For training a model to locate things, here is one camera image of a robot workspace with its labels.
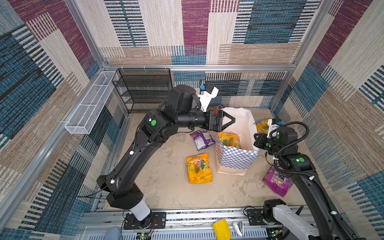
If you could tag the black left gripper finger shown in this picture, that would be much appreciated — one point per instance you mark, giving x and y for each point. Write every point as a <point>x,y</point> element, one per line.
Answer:
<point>226,125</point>
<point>228,119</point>

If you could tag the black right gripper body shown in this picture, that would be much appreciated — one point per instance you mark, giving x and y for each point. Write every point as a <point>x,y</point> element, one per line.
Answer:
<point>265,143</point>

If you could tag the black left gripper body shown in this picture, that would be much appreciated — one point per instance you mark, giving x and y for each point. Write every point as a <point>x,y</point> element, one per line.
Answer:
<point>208,115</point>

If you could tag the yellow mango candy bag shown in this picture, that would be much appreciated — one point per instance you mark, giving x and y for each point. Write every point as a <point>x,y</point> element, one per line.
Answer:
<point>262,126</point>
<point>198,168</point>
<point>230,140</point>

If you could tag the blue checkered paper bag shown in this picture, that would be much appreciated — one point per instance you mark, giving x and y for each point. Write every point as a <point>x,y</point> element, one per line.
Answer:
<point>237,161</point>

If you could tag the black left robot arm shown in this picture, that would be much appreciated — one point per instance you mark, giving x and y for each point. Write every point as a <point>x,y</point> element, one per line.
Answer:
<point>183,109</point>

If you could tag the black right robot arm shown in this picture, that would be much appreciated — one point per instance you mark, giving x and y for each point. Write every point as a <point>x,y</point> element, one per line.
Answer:
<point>282,144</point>

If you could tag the purple grape candy bag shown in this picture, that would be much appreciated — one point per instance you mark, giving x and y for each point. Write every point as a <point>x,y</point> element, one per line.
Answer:
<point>278,182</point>

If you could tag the small orange chip packet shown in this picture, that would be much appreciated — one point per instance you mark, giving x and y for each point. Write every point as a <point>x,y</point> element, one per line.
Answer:
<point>216,108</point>

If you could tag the purple snack packet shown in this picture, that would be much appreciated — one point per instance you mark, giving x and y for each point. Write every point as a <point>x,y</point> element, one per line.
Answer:
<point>202,139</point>

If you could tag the white plastic clip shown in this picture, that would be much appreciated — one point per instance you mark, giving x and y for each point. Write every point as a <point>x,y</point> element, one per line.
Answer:
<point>238,227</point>

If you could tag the yellow plastic scoop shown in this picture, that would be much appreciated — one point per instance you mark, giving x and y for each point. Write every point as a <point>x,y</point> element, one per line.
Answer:
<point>222,230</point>

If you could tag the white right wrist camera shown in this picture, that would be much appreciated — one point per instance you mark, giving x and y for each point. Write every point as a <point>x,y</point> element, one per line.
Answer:
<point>273,125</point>

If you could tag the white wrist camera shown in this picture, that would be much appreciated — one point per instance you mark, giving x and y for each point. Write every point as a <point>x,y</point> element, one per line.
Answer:
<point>273,125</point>
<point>207,93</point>

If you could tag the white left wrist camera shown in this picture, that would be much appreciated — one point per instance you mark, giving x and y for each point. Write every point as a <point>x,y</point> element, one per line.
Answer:
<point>207,93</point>

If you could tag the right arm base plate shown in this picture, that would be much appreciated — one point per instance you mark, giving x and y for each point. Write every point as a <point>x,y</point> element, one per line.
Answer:
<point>255,217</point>

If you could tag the black wire shelf rack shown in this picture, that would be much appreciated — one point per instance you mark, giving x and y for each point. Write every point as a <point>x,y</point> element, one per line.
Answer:
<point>142,89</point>

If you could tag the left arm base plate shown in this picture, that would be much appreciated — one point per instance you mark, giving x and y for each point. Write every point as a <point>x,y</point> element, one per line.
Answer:
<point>155,220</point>

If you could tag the white wire mesh basket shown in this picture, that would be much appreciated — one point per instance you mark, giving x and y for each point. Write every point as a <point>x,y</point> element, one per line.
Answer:
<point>86,114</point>

